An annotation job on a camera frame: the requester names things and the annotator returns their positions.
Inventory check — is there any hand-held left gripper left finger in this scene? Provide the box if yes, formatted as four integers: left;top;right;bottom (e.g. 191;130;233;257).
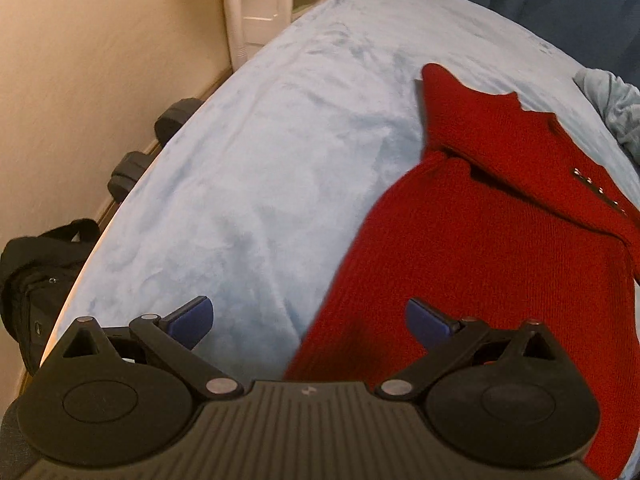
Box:
61;296;245;404

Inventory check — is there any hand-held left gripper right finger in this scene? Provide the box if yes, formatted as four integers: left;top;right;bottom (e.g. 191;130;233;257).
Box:
375;297;576;404

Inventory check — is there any red knit sweater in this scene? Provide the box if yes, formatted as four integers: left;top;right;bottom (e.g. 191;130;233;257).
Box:
282;62;640;480

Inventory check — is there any black bag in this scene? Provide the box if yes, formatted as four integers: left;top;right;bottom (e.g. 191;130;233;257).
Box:
0;218;101;377

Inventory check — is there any light blue bed blanket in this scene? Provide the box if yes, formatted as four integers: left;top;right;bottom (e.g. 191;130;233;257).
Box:
50;0;640;382

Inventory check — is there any crumpled grey-blue blanket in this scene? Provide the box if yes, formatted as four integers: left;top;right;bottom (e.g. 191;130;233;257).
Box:
572;67;640;162

